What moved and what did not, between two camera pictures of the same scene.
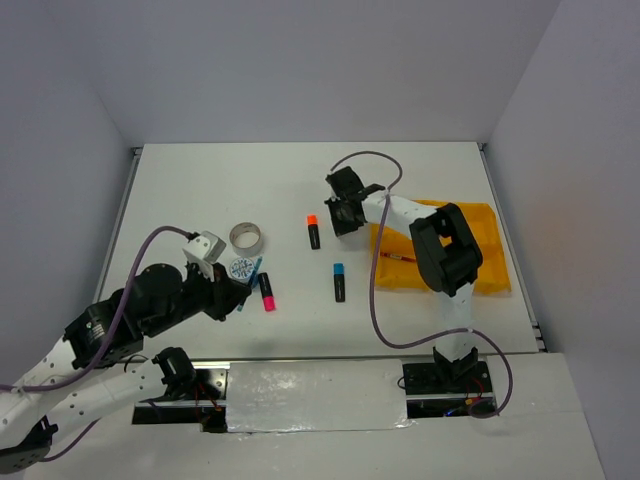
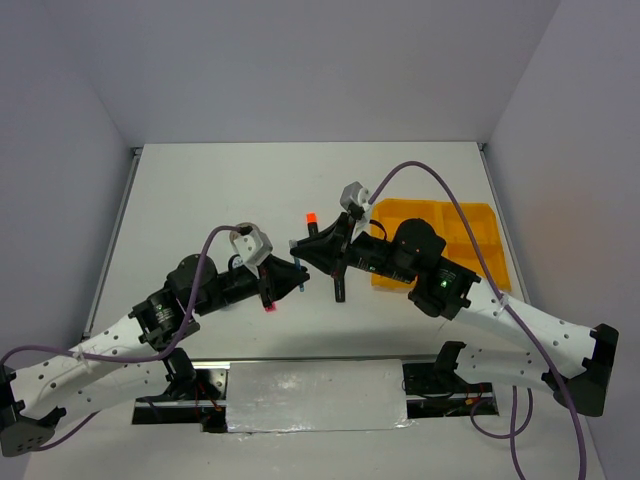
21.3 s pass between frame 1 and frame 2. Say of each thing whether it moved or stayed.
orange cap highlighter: stayed
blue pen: moved
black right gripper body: moved
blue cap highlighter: stayed
